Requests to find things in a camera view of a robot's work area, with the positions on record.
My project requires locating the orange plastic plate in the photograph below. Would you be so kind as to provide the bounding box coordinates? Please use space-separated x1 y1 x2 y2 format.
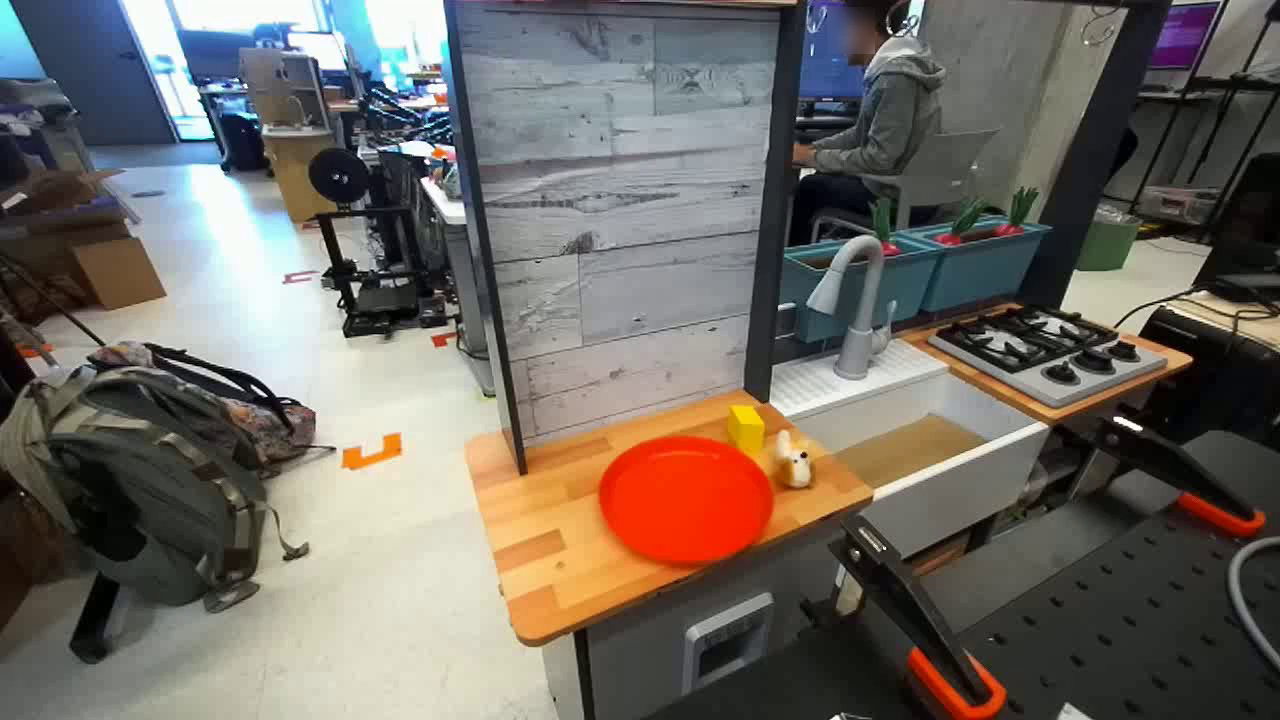
601 435 775 567

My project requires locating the white toy sink basin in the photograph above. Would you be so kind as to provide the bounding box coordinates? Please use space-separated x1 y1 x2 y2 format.
772 339 1047 556

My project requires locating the black orange clamp far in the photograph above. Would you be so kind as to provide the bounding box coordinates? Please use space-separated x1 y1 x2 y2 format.
1092 413 1278 540

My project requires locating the black orange clamp near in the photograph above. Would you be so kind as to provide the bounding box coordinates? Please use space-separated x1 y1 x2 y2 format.
828 517 1010 720

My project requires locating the grey cable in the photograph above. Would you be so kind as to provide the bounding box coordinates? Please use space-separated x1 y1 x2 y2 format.
1224 532 1280 671

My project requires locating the red toy radish right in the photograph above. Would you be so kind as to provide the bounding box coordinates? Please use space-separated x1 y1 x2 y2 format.
941 189 1042 248

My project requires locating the right teal planter box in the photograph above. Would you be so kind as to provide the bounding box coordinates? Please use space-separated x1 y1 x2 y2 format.
904 224 1047 315

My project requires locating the grey toy faucet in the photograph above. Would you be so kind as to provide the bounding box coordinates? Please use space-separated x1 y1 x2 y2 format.
809 237 893 381

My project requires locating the black orange clamp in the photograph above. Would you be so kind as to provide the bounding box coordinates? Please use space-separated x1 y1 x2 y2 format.
1092 413 1278 540
828 517 1010 720

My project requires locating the grey backpack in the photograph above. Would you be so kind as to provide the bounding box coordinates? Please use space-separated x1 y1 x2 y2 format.
0 344 315 611

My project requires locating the yellow toy block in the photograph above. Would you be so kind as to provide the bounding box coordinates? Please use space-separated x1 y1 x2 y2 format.
730 405 768 450

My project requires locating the left teal planter box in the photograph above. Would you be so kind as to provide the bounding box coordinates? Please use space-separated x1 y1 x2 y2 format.
780 238 937 346

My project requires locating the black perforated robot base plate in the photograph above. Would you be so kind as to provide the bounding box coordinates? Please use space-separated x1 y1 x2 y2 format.
655 447 1280 720

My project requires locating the red toy radish left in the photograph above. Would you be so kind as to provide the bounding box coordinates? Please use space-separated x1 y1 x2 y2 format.
874 197 899 256

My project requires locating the toy gas stove top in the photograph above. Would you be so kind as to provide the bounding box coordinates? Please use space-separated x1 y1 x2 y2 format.
929 308 1164 408

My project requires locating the seated person in hoodie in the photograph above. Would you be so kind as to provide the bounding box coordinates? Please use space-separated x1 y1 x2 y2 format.
787 0 943 243

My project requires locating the teal planter box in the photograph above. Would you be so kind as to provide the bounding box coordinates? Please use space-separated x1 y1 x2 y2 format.
904 224 1047 315
780 238 937 346

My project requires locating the cardboard box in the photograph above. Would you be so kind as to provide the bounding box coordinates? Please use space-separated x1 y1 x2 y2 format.
69 224 164 308

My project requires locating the wooden counter top left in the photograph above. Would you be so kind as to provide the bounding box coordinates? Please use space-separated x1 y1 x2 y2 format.
464 393 874 649

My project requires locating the red toy radish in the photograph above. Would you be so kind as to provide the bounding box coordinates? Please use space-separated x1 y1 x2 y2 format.
941 189 1042 248
874 197 899 256

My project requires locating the small white toy figure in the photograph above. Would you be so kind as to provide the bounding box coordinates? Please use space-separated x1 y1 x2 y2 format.
772 432 817 489

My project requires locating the grey wood-pattern back panel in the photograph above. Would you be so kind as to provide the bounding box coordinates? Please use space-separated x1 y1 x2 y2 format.
446 0 800 461

